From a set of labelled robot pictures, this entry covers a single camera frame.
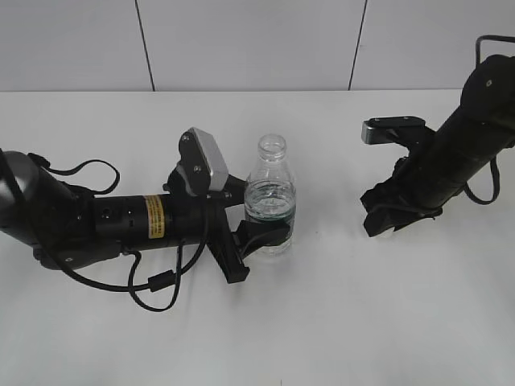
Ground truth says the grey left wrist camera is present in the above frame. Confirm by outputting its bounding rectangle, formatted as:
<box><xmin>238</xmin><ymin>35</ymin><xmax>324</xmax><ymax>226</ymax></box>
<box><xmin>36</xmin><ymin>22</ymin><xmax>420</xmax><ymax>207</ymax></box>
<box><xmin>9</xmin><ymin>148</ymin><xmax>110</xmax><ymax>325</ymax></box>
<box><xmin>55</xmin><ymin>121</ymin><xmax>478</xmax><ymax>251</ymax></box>
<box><xmin>176</xmin><ymin>127</ymin><xmax>229</xmax><ymax>196</ymax></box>

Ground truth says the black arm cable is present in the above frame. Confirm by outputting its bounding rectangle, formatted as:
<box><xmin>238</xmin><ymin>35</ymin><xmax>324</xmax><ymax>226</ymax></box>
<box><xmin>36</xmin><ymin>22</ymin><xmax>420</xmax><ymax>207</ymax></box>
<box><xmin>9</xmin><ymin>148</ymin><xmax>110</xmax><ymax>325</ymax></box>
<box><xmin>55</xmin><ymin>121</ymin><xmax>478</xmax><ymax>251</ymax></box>
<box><xmin>27</xmin><ymin>152</ymin><xmax>210</xmax><ymax>313</ymax></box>
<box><xmin>462</xmin><ymin>35</ymin><xmax>515</xmax><ymax>204</ymax></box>

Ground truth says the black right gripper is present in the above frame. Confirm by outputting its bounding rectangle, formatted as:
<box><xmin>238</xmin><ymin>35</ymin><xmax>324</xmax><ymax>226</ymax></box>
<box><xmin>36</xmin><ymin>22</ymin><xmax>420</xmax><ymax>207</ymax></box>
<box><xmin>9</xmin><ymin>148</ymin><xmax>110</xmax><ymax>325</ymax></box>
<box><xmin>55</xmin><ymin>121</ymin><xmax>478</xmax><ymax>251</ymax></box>
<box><xmin>360</xmin><ymin>136</ymin><xmax>443</xmax><ymax>237</ymax></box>

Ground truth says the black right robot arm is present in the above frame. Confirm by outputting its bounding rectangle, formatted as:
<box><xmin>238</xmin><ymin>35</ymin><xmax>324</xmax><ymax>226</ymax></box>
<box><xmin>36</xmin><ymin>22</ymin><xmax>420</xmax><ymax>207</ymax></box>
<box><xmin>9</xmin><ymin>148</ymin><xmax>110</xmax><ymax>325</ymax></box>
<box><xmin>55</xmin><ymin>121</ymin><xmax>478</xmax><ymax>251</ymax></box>
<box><xmin>360</xmin><ymin>55</ymin><xmax>514</xmax><ymax>237</ymax></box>

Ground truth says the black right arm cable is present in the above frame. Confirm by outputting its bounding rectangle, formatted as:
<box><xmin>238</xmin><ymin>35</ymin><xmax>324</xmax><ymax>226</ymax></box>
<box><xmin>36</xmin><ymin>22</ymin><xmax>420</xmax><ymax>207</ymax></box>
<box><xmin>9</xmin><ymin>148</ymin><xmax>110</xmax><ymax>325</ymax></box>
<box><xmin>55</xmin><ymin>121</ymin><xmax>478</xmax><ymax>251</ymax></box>
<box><xmin>462</xmin><ymin>35</ymin><xmax>515</xmax><ymax>204</ymax></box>

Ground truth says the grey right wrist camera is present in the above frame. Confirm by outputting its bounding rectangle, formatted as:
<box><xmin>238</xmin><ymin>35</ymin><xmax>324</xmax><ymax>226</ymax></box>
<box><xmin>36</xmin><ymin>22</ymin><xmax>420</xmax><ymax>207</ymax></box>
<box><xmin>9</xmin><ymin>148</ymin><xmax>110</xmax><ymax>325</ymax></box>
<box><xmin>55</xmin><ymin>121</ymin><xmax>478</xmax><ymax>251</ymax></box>
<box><xmin>361</xmin><ymin>116</ymin><xmax>426</xmax><ymax>148</ymax></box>

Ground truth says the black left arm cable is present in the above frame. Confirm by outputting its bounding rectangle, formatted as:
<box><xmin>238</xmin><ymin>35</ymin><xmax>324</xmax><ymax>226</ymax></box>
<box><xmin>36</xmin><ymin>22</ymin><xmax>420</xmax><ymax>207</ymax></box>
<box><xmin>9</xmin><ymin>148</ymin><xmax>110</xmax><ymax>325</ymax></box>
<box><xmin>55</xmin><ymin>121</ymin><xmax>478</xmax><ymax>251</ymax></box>
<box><xmin>27</xmin><ymin>152</ymin><xmax>210</xmax><ymax>313</ymax></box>

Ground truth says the clear Cestbon water bottle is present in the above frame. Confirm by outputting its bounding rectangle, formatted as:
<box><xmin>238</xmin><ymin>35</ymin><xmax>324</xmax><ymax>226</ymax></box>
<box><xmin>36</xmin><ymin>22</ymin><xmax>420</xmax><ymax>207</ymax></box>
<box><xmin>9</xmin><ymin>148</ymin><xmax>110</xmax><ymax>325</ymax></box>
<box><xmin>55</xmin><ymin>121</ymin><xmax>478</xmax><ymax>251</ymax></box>
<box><xmin>244</xmin><ymin>133</ymin><xmax>296</xmax><ymax>257</ymax></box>

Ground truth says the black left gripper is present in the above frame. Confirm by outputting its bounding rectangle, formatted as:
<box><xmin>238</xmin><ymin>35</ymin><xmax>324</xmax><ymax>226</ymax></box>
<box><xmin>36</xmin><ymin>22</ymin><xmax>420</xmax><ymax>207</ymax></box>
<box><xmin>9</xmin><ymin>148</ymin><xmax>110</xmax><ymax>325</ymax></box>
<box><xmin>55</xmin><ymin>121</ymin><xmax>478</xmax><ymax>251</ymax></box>
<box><xmin>162</xmin><ymin>168</ymin><xmax>293</xmax><ymax>285</ymax></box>

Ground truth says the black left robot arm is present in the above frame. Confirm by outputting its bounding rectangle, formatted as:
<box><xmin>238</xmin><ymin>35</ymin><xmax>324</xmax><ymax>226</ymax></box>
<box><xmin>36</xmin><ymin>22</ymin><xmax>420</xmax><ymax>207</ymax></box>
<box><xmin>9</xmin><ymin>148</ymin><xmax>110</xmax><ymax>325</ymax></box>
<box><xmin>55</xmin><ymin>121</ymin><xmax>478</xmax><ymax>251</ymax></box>
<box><xmin>1</xmin><ymin>151</ymin><xmax>291</xmax><ymax>283</ymax></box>

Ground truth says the white green bottle cap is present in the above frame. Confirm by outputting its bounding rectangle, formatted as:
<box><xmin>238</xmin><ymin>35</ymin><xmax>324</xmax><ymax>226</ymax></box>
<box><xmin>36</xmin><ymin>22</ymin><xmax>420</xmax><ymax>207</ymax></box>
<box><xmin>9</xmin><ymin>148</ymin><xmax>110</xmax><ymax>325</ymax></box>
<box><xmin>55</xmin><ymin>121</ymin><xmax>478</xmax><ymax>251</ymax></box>
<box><xmin>374</xmin><ymin>228</ymin><xmax>395</xmax><ymax>240</ymax></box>

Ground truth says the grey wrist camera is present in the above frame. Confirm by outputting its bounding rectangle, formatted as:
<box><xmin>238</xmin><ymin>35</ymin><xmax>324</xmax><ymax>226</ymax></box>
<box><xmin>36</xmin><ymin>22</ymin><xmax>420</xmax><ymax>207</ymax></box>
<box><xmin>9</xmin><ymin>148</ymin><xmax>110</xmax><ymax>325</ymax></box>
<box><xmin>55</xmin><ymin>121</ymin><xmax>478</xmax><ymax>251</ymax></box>
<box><xmin>176</xmin><ymin>127</ymin><xmax>229</xmax><ymax>196</ymax></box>
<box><xmin>361</xmin><ymin>116</ymin><xmax>426</xmax><ymax>148</ymax></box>

